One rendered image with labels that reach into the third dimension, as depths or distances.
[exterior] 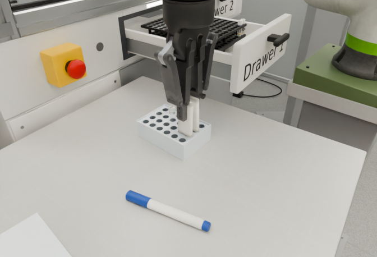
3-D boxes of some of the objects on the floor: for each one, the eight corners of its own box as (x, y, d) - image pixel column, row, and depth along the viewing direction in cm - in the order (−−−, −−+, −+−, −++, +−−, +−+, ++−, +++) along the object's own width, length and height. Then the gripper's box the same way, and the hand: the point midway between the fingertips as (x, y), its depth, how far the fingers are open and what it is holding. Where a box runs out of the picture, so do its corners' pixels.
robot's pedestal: (348, 238, 126) (427, 76, 84) (323, 295, 106) (410, 121, 65) (281, 202, 142) (321, 51, 100) (250, 246, 123) (282, 82, 81)
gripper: (176, 8, 35) (179, 160, 48) (237, -10, 44) (226, 122, 57) (133, -1, 39) (146, 141, 52) (197, -16, 48) (195, 109, 61)
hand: (188, 115), depth 53 cm, fingers closed, pressing on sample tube
